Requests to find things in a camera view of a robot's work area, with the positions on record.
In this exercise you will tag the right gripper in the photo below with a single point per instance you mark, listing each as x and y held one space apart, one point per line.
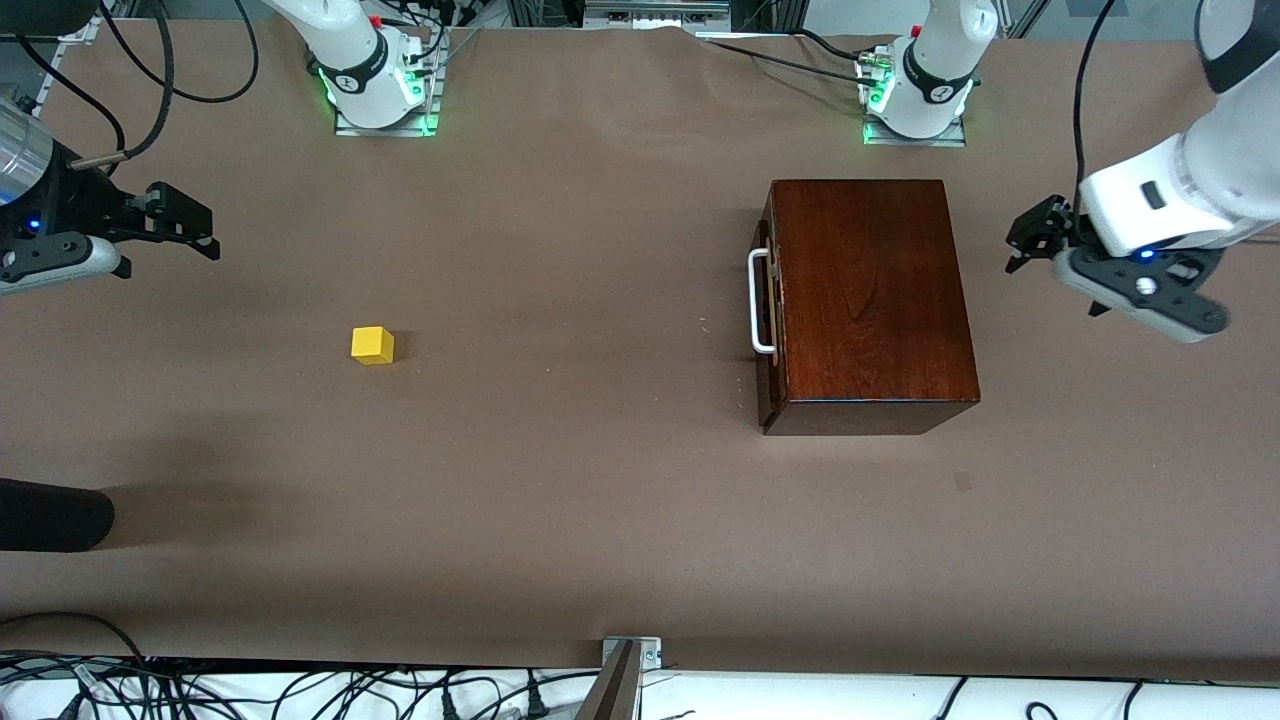
78 198

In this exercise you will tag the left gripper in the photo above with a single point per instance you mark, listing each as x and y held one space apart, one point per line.
1057 226

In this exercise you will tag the yellow cube block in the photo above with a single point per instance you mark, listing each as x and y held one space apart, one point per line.
372 345

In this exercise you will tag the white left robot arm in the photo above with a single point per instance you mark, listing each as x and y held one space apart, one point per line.
940 60

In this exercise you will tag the dark brown wooden cabinet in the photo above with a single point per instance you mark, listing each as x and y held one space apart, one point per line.
870 290

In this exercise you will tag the black cylindrical object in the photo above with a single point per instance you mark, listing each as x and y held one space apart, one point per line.
50 515

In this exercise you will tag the brown table cover sheet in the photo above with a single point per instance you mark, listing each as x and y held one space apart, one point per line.
550 300

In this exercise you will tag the grey box with ports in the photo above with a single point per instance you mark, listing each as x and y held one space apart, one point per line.
655 15

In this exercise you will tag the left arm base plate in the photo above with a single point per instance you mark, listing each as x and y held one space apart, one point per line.
915 142

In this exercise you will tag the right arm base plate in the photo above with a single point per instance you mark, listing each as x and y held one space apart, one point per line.
385 131

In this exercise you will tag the aluminium table edge rail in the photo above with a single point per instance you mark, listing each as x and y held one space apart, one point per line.
80 33

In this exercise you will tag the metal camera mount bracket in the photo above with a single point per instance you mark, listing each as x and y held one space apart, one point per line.
618 690

